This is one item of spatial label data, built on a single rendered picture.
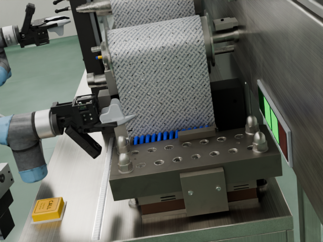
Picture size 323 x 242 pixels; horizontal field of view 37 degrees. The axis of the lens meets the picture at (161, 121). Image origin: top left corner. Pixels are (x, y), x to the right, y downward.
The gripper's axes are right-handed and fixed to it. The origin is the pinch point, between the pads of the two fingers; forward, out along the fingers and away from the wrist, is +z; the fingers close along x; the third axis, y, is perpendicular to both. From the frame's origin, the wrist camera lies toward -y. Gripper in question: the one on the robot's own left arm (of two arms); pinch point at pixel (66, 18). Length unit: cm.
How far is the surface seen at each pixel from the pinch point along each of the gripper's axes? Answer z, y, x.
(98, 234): -7, 20, 99
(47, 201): -18, 20, 82
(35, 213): -21, 20, 85
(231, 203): 25, 19, 103
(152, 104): 14, 1, 78
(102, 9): 9.7, -15.6, 45.7
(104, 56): 5, -12, 72
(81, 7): 4.1, -16.1, 41.9
